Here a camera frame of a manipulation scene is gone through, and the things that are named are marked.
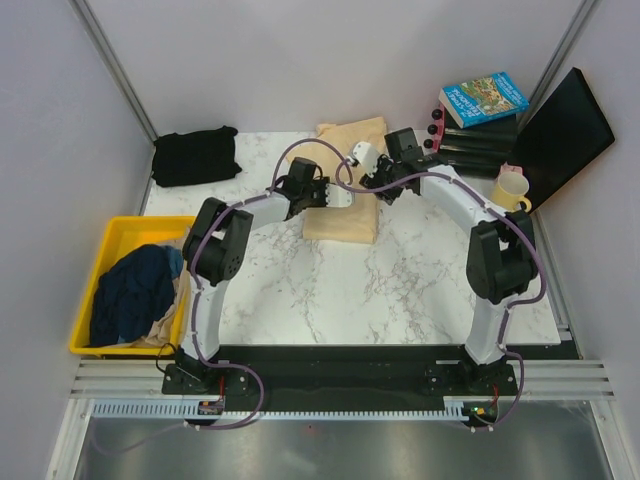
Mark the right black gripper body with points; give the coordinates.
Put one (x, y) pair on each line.
(384, 175)

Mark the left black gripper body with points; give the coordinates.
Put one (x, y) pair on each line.
(315, 194)

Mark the cream yellow t-shirt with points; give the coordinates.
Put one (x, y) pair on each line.
(355, 219)

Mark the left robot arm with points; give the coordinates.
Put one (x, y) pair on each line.
(216, 246)

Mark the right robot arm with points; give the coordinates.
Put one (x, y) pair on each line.
(501, 259)

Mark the black box with knobs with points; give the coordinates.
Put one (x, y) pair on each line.
(478, 151)

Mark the colourful treehouse book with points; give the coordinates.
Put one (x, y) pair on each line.
(482, 100)

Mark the small pink box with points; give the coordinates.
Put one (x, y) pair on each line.
(507, 168)

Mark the folded black t-shirt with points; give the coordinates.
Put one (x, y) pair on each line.
(195, 158)

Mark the yellow ceramic mug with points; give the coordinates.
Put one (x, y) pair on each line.
(510, 192)

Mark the yellow plastic bin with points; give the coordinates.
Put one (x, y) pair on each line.
(122, 235)

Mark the black flat panel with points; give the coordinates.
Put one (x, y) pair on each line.
(566, 133)

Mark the navy blue t-shirt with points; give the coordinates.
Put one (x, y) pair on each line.
(134, 294)

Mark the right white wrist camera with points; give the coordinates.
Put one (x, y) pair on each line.
(365, 156)

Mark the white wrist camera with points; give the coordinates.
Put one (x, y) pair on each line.
(365, 156)
(337, 197)

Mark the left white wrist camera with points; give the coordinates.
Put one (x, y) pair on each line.
(337, 197)

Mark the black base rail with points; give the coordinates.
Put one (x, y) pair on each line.
(338, 379)

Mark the white slotted cable duct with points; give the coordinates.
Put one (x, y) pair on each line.
(189, 409)

